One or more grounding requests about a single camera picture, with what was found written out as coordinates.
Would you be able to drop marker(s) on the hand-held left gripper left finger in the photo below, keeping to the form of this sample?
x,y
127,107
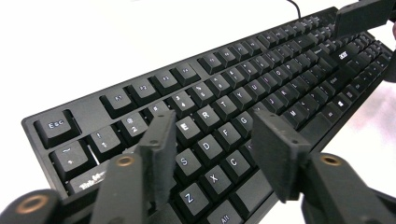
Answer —
x,y
155,155

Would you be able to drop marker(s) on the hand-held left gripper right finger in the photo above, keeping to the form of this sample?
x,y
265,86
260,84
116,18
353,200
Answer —
x,y
280,155

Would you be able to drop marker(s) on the black computer keyboard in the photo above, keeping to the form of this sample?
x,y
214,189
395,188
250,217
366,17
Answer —
x,y
236,93

